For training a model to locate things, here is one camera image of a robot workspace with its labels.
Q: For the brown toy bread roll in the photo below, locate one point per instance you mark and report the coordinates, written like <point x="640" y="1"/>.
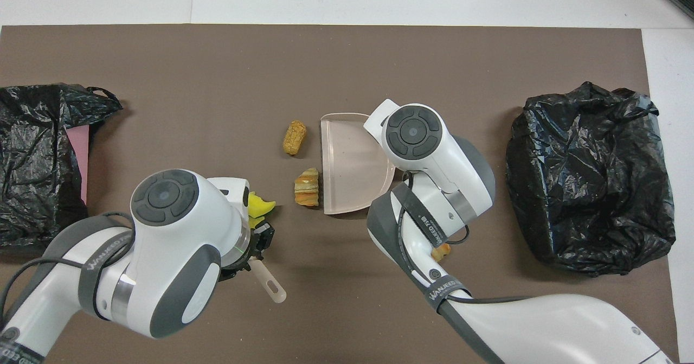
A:
<point x="294" y="138"/>

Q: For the pink plastic bin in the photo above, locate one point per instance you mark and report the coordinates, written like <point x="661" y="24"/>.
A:
<point x="81" y="152"/>

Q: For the sandwich bread toy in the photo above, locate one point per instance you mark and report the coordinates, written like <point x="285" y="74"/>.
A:
<point x="307" y="186"/>

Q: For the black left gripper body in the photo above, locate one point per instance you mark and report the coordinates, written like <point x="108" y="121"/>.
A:
<point x="264" y="236"/>

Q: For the black trash bag lined bin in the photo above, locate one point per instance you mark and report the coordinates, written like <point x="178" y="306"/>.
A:
<point x="591" y="190"/>

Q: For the toy croissant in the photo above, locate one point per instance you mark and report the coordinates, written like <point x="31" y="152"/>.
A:
<point x="442" y="251"/>

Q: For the black trash bag on pink bin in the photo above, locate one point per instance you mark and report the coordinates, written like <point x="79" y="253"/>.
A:
<point x="32" y="201"/>

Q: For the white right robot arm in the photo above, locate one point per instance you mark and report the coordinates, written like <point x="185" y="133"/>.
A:
<point x="434" y="147"/>

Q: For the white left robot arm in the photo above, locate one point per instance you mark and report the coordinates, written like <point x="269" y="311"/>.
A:
<point x="179" y="244"/>

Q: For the beige hand brush black bristles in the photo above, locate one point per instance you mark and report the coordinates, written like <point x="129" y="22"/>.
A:
<point x="271" y="285"/>

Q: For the beige plastic dustpan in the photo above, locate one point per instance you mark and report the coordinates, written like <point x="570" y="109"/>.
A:
<point x="347" y="168"/>

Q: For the large brown table mat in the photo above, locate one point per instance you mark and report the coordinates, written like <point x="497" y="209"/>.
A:
<point x="217" y="71"/>

